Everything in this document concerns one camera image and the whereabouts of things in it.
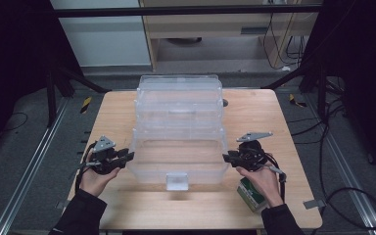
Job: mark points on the grey metal bracket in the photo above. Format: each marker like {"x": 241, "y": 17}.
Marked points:
{"x": 314, "y": 204}

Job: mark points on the black metal stand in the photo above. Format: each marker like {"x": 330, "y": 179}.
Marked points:
{"x": 50, "y": 98}
{"x": 321, "y": 94}

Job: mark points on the black horizontal metal bar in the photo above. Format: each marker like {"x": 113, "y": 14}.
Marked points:
{"x": 176, "y": 11}

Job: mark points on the clear plastic storage box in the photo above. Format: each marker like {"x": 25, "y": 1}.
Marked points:
{"x": 176, "y": 163}

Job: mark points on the black curtain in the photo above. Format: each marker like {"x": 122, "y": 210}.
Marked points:
{"x": 365, "y": 65}
{"x": 13, "y": 65}

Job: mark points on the green cardboard box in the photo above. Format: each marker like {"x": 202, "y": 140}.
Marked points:
{"x": 250, "y": 197}

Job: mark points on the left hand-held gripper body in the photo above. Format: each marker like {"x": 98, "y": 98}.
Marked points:
{"x": 104, "y": 161}

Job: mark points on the yellow black tape strip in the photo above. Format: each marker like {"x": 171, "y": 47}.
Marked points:
{"x": 85, "y": 104}
{"x": 295, "y": 101}

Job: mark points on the person's left hand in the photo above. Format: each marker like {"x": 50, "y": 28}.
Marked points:
{"x": 94, "y": 182}

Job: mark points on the white cabinet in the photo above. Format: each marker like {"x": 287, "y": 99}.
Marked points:
{"x": 104, "y": 42}

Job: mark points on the aluminium floor rail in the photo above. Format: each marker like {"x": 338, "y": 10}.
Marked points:
{"x": 349, "y": 176}
{"x": 29, "y": 169}

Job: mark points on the dark round table grommet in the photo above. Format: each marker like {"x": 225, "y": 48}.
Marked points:
{"x": 225, "y": 103}

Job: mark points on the light wooden desk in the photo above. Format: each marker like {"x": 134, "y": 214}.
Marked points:
{"x": 209, "y": 24}

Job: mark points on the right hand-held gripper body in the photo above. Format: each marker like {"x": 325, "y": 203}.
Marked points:
{"x": 252, "y": 156}

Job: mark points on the white plug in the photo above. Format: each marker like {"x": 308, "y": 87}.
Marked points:
{"x": 285, "y": 68}

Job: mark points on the person's right hand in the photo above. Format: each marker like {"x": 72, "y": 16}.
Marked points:
{"x": 264, "y": 186}

